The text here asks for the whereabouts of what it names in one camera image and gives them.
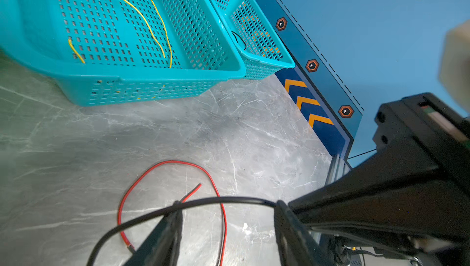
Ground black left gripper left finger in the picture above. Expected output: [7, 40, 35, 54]
[125, 210, 183, 266]

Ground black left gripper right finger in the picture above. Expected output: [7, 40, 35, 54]
[274, 201, 330, 266]

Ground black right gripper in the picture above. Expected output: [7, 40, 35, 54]
[288, 93, 470, 244]

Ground black wire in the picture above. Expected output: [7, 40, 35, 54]
[232, 30, 247, 51]
[86, 196, 277, 266]

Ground right teal plastic basket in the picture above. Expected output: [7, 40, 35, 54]
[210, 0, 295, 80]

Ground teal plastic basket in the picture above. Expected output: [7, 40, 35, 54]
[210, 0, 295, 80]
[1, 0, 246, 106]

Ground middle teal plastic basket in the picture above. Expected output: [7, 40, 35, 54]
[1, 0, 246, 106]

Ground thin red wire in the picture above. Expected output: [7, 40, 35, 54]
[116, 160, 228, 266]

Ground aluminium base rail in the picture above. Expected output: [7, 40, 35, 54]
[324, 155, 351, 186]

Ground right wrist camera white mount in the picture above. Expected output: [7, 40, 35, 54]
[438, 20, 470, 113]

